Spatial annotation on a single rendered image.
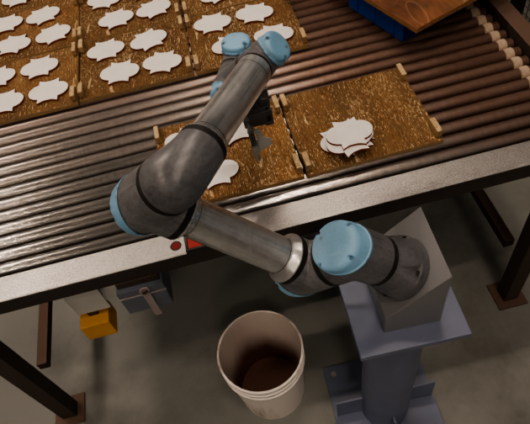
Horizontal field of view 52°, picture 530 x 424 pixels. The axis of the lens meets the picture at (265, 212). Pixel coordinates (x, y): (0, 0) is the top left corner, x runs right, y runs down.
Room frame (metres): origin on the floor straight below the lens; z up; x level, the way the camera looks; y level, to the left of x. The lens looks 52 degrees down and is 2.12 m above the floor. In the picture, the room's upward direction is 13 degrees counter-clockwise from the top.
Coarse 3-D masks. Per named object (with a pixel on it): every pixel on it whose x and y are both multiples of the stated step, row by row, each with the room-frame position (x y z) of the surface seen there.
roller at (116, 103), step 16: (464, 16) 1.60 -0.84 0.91; (384, 32) 1.60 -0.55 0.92; (320, 48) 1.59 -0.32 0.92; (336, 48) 1.58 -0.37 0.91; (288, 64) 1.56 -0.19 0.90; (192, 80) 1.57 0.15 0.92; (208, 80) 1.56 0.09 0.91; (128, 96) 1.56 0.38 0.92; (144, 96) 1.55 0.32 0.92; (160, 96) 1.54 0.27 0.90; (64, 112) 1.55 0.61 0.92; (80, 112) 1.54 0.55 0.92; (96, 112) 1.53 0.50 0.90; (0, 128) 1.54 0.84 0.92; (16, 128) 1.53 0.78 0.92; (32, 128) 1.52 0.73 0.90
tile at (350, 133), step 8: (352, 120) 1.14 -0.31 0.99; (336, 128) 1.12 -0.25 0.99; (344, 128) 1.11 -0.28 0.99; (352, 128) 1.11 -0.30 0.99; (360, 128) 1.10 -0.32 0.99; (368, 128) 1.09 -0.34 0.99; (328, 136) 1.09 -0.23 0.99; (336, 136) 1.09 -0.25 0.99; (344, 136) 1.08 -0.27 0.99; (352, 136) 1.07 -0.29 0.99; (360, 136) 1.07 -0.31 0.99; (368, 136) 1.06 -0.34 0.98; (336, 144) 1.06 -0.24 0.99; (344, 144) 1.05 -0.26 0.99; (352, 144) 1.04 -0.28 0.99; (360, 144) 1.04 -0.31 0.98
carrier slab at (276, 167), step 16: (176, 128) 1.33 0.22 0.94; (256, 128) 1.25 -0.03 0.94; (272, 128) 1.23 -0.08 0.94; (160, 144) 1.27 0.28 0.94; (240, 144) 1.19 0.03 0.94; (272, 144) 1.16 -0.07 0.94; (288, 144) 1.15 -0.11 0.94; (240, 160) 1.13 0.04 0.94; (256, 160) 1.11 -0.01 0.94; (272, 160) 1.10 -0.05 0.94; (288, 160) 1.08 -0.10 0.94; (240, 176) 1.06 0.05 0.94; (256, 176) 1.05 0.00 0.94; (272, 176) 1.04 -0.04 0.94; (288, 176) 1.02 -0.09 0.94; (304, 176) 1.01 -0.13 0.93; (208, 192) 1.03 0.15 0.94; (224, 192) 1.02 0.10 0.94; (240, 192) 1.00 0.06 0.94
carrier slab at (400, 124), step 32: (288, 96) 1.36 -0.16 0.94; (320, 96) 1.33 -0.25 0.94; (352, 96) 1.29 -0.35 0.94; (384, 96) 1.26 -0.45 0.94; (416, 96) 1.23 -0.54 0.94; (320, 128) 1.19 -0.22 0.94; (384, 128) 1.13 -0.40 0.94; (416, 128) 1.10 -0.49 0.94; (320, 160) 1.06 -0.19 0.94; (352, 160) 1.03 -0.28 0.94
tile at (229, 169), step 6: (228, 162) 1.12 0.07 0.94; (234, 162) 1.11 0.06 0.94; (222, 168) 1.10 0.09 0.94; (228, 168) 1.10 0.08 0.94; (234, 168) 1.09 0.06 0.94; (216, 174) 1.08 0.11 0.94; (222, 174) 1.08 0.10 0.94; (228, 174) 1.07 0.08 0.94; (234, 174) 1.07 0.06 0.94; (216, 180) 1.06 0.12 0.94; (222, 180) 1.06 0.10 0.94; (228, 180) 1.05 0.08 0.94; (210, 186) 1.04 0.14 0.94
